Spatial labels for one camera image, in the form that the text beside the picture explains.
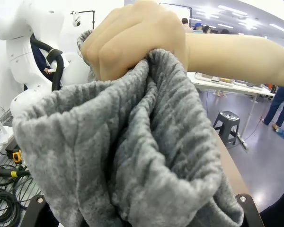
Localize grey plastic stool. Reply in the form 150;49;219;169
213;110;241;146

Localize person in blue trousers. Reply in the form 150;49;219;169
261;84;284;133

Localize person's left hand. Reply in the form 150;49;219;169
80;0;189;82

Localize person in navy clothes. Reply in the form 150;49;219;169
30;39;56;75

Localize person's left forearm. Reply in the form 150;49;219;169
185;32;284;88

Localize person in black t-shirt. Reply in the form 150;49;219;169
260;189;284;227

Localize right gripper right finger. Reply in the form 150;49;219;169
235;193;263;227

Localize white camera on black stand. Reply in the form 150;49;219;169
70;9;96;30

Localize grey training pants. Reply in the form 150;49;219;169
12;29;246;227

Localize black framed white screen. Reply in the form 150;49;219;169
159;2;193;27

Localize yellow cable connector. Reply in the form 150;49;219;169
12;151;23;164

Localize black and green cable bundle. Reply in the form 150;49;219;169
0;163;42;227

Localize long white table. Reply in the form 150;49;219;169
186;72;275;148

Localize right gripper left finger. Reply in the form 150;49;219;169
21;195;60;227

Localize black left arm cable sleeve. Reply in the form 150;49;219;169
29;33;66;93

